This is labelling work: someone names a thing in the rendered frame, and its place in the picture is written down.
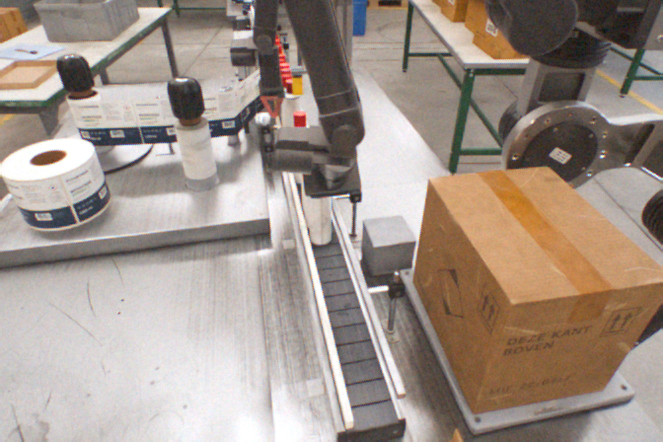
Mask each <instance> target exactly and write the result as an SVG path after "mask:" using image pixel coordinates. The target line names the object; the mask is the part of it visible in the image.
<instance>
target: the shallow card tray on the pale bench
mask: <svg viewBox="0 0 663 442"><path fill-rule="evenodd" d="M56 61H57V59H53V60H27V61H16V62H15V61H13V62H12V63H10V64H9V65H7V66H5V67H4V68H2V69H1V70H0V91H2V90H25V89H36V88H37V87H38V86H39V85H41V84H42V83H43V82H45V81H46V80H47V79H48V78H50V77H51V76H52V75H53V74H54V73H56V72H57V69H56Z"/></svg>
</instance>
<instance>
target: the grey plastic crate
mask: <svg viewBox="0 0 663 442"><path fill-rule="evenodd" d="M34 5H35V8H36V10H37V12H38V15H39V18H40V20H41V23H42V26H43V28H44V31H45V34H46V37H47V39H48V40H49V41H50V42H77V41H113V40H114V39H115V38H117V37H118V36H119V35H121V34H122V33H123V32H125V31H126V30H127V29H128V28H130V27H131V26H132V25H133V24H135V23H136V22H137V21H138V20H139V18H140V16H139V12H138V8H137V4H136V0H43V1H40V2H38V3H35V4H34Z"/></svg>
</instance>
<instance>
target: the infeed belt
mask: <svg viewBox="0 0 663 442"><path fill-rule="evenodd" d="M296 187H297V191H298V195H299V199H300V203H301V207H302V211H303V204H302V186H301V185H299V184H296ZM303 215H304V211H303ZM310 244H311V248H312V252H313V256H314V260H315V264H316V268H317V272H318V276H319V280H320V284H321V288H322V292H323V296H324V300H325V304H326V308H327V312H328V316H329V320H330V324H331V332H332V336H333V340H334V344H335V348H336V352H337V356H338V360H339V364H340V368H341V372H342V376H343V381H344V385H345V388H346V392H347V396H348V400H349V404H350V408H351V412H352V416H353V427H352V428H348V429H346V428H345V432H346V435H348V434H353V433H358V432H362V431H367V430H372V429H376V428H381V427H386V426H390V425H395V424H399V420H398V417H397V414H396V411H395V408H394V405H393V402H392V401H391V396H390V393H389V390H388V387H387V384H386V381H385V379H384V375H383V372H382V369H381V366H380V362H379V359H378V356H377V353H376V350H375V347H374V344H373V341H372V340H371V339H372V338H371V335H370V332H369V330H368V327H367V324H366V321H365V318H364V315H363V312H362V309H361V306H360V303H359V300H358V297H357V294H356V291H355V288H354V285H353V282H352V279H351V276H350V273H349V270H348V267H347V264H346V261H345V258H344V255H343V252H342V249H341V246H340V243H339V240H338V237H337V234H336V230H335V227H334V224H333V222H332V220H331V242H330V243H329V244H328V245H326V246H322V247H319V246H315V245H313V244H312V243H311V242H310Z"/></svg>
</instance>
